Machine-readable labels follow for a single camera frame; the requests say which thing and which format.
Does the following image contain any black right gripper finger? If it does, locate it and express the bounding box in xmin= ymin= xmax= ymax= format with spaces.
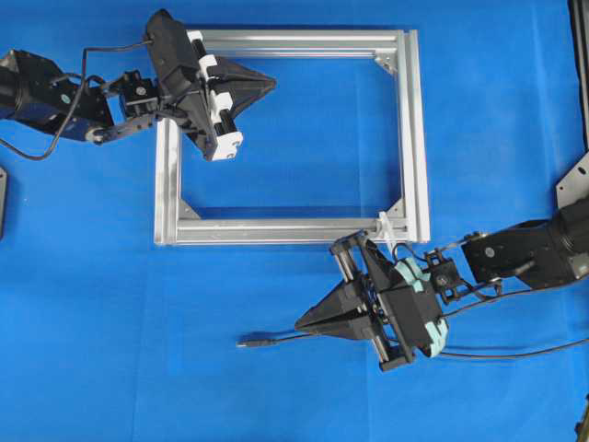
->
xmin=298 ymin=312 xmax=380 ymax=341
xmin=294 ymin=279 xmax=367 ymax=330

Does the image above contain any black left camera cable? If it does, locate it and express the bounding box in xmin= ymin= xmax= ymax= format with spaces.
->
xmin=0 ymin=40 xmax=153 ymax=161

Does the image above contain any grey metal base plate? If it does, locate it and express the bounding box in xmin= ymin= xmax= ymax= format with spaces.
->
xmin=555 ymin=152 xmax=589 ymax=209

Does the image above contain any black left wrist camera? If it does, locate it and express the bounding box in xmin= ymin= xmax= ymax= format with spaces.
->
xmin=144 ymin=9 xmax=200 ymax=99

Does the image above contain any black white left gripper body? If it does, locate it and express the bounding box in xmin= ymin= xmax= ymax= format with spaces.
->
xmin=164 ymin=31 xmax=242 ymax=161

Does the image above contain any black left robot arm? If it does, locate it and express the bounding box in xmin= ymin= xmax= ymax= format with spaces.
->
xmin=1 ymin=30 xmax=276 ymax=161

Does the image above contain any thin black wire with plug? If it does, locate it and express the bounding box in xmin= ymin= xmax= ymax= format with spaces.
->
xmin=236 ymin=331 xmax=589 ymax=359

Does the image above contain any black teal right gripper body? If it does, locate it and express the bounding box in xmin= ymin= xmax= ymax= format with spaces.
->
xmin=330 ymin=231 xmax=449 ymax=371

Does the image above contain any dark plate at left edge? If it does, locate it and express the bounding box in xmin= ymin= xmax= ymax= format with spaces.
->
xmin=0 ymin=168 xmax=8 ymax=238

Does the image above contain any silver aluminium extrusion frame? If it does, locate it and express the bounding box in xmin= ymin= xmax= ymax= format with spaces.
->
xmin=154 ymin=29 xmax=431 ymax=246

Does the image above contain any black vertical rail right edge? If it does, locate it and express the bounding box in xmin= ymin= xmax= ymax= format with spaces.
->
xmin=568 ymin=0 xmax=589 ymax=150

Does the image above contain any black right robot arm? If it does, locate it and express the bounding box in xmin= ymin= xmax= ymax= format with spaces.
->
xmin=294 ymin=199 xmax=588 ymax=371

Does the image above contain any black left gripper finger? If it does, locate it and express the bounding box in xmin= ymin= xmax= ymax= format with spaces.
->
xmin=212 ymin=56 xmax=275 ymax=86
xmin=215 ymin=82 xmax=276 ymax=130

